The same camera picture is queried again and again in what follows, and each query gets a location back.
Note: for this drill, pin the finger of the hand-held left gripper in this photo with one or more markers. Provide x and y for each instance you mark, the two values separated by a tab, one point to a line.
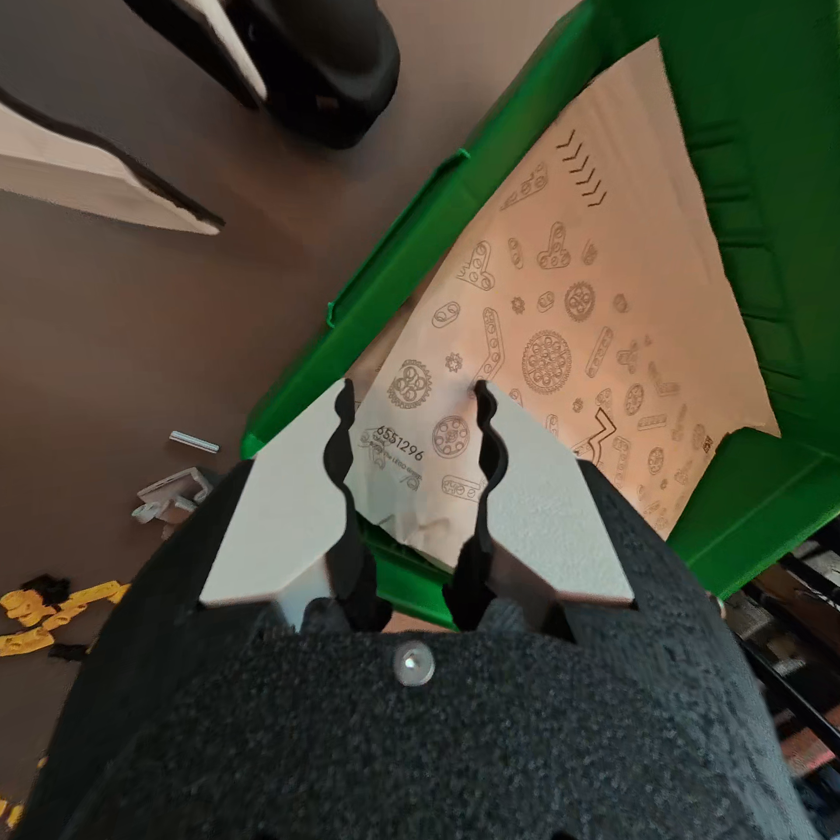
65	170
223	39

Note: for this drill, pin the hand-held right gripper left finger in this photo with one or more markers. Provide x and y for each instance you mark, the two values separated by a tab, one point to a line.
275	518

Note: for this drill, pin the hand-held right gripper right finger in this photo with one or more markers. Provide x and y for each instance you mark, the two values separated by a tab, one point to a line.
551	525

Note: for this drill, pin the brown printed paper bag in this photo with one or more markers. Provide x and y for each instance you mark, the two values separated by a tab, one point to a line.
590	407

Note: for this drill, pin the green plastic bin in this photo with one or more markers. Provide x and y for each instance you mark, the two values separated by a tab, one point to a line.
754	131

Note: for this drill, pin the small grey lego axle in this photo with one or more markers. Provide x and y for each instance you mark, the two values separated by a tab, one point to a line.
194	441

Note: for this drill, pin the pile of yellow lego pieces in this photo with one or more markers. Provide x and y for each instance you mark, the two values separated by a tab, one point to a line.
39	617

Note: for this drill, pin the light grey lego bracket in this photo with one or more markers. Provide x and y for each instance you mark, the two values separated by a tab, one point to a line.
170	495

